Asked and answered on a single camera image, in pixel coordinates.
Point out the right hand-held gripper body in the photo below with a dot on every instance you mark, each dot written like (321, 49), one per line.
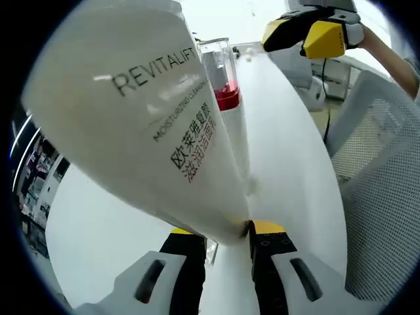
(328, 4)

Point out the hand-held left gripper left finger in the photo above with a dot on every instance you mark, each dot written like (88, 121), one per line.
(131, 288)

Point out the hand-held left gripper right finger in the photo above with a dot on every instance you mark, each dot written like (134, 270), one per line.
(288, 288)

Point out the red-collared skincare bottle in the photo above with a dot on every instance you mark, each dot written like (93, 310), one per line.
(226, 92)

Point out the white skincare tube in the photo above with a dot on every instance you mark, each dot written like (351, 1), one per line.
(115, 115)

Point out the small white object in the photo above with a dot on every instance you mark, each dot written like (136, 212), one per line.
(250, 55)

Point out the white mesh chair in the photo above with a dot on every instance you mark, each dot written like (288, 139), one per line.
(377, 197)

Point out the office shelving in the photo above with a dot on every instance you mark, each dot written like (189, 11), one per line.
(36, 197)

